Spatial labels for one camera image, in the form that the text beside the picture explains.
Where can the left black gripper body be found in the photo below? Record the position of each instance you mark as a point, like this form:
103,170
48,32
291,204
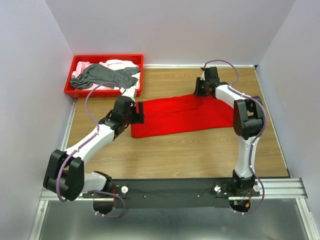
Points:
131,116

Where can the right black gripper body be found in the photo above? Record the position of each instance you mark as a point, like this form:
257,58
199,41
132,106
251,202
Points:
200,88

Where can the red t shirt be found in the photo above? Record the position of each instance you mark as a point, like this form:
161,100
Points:
181,114

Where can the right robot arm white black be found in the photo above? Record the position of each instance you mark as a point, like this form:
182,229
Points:
249,121

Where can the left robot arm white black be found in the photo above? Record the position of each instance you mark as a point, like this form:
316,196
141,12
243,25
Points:
65,174

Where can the white t shirt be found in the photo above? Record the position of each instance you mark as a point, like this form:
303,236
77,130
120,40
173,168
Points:
116,64

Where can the grey t shirt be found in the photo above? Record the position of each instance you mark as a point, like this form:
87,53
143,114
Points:
120,78

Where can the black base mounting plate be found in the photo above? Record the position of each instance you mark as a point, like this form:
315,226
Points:
169,193

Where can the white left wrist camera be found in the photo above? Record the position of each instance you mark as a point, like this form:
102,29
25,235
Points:
130,92

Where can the aluminium frame rail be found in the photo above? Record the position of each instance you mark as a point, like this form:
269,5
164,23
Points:
274,188

